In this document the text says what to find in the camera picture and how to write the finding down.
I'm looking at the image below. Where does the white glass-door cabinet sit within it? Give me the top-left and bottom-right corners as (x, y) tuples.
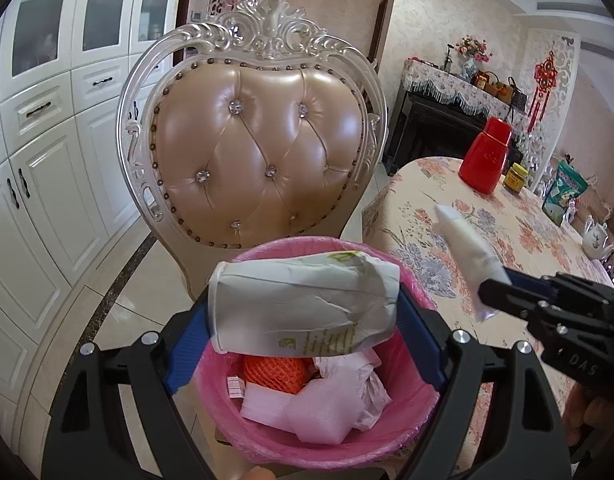
(0, 0), (188, 411)

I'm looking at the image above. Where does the red knot wall hanging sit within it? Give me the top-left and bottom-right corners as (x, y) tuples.
(529, 50), (560, 126)

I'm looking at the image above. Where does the black piano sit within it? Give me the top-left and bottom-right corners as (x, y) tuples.
(387, 91), (492, 176)

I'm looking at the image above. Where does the orange foam net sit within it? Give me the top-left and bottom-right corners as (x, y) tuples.
(242, 355), (313, 396)

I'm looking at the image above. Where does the floral lace piano cover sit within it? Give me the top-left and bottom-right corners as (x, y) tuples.
(402, 57), (530, 126)

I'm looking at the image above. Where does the red thermos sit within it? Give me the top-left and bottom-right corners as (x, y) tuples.
(458, 116), (514, 195)

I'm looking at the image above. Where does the yellow-lid jar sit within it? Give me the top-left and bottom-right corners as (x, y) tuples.
(504, 163), (530, 193)

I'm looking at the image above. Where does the person's right hand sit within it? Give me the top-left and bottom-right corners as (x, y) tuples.
(564, 385), (608, 461)

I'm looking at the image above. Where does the beige tufted dining chair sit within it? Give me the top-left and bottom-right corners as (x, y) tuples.
(116, 0), (388, 301)

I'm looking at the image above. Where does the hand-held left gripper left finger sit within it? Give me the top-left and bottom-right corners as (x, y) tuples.
(41, 287), (218, 480)

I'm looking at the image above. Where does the brown woven basket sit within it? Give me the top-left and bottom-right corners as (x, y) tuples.
(487, 72), (512, 101)

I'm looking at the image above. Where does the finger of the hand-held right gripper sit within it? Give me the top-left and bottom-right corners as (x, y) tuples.
(478, 276), (542, 321)
(504, 267), (558, 296)

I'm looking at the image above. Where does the white floral teapot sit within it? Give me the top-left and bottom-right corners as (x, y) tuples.
(582, 215), (614, 261)

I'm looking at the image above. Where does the pink-lined trash bin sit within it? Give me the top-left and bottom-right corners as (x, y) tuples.
(192, 236), (440, 468)

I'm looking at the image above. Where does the dark handbag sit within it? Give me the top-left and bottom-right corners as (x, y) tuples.
(507, 76), (528, 108)

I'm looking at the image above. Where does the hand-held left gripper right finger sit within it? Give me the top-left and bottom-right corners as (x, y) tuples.
(397, 287), (572, 480)

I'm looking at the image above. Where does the flower vase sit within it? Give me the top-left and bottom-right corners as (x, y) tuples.
(454, 35), (490, 81)

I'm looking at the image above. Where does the green snack bag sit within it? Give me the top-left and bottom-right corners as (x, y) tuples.
(542, 161), (590, 226)

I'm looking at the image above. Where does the white plastic bag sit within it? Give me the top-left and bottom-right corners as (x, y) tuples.
(314, 349), (394, 431)

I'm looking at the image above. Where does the white foam piece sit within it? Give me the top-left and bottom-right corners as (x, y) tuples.
(239, 387), (308, 426)
(282, 395), (358, 445)

